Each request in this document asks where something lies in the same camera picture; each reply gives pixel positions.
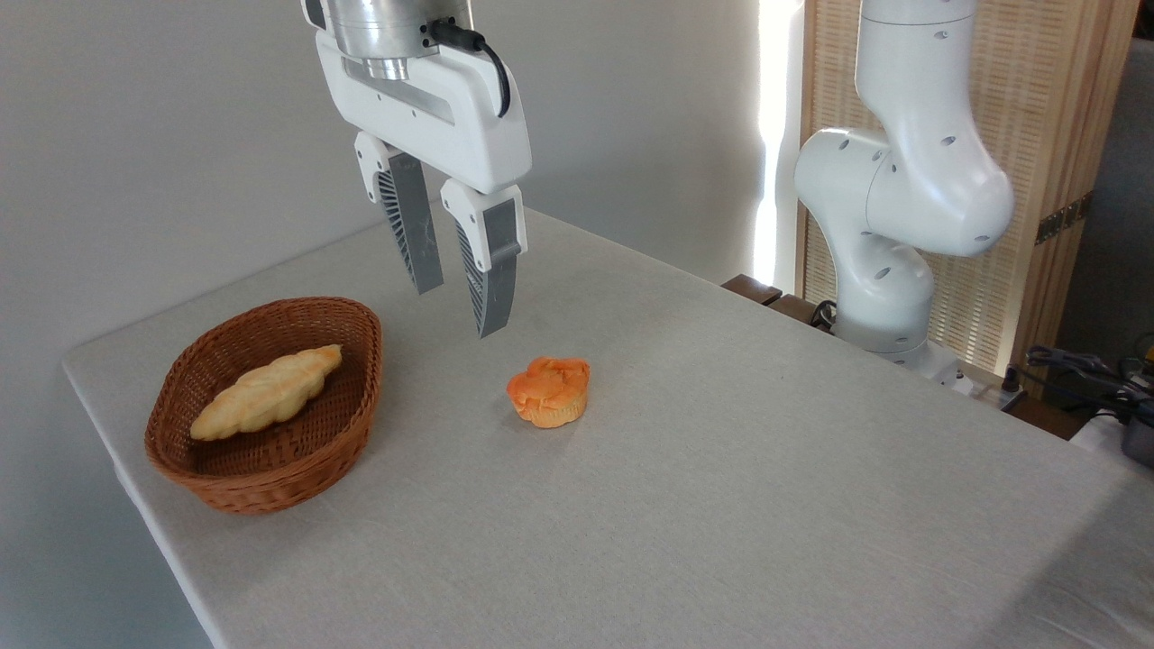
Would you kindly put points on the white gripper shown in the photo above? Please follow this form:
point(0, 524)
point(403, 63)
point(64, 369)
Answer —
point(451, 117)

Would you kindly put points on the braided golden bread loaf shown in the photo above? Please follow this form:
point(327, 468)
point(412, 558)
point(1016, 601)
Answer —
point(266, 394)

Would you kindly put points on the orange muffin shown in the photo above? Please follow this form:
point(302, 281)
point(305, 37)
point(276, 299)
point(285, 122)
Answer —
point(550, 392)

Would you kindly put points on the brown wicker basket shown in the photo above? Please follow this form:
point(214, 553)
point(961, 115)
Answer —
point(270, 451)

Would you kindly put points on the beige tablecloth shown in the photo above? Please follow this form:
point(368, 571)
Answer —
point(631, 505)

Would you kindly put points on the white power strip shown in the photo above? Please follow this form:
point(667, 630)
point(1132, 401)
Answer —
point(987, 389)

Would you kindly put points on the wooden slatted folding screen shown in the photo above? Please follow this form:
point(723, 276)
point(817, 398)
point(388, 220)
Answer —
point(1028, 135)

